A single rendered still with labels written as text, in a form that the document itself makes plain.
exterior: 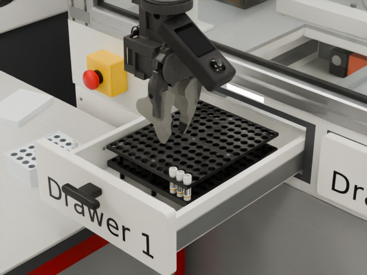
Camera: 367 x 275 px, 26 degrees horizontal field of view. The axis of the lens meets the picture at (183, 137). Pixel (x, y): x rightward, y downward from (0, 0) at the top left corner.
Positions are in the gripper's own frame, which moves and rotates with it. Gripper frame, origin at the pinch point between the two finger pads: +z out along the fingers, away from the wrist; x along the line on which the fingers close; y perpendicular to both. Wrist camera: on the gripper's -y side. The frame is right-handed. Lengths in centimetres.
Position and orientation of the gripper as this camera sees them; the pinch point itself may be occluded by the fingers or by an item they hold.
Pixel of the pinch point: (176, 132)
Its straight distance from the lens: 115.3
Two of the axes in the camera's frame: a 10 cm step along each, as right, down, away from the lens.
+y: -7.3, -3.4, 5.9
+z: -0.1, 8.7, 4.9
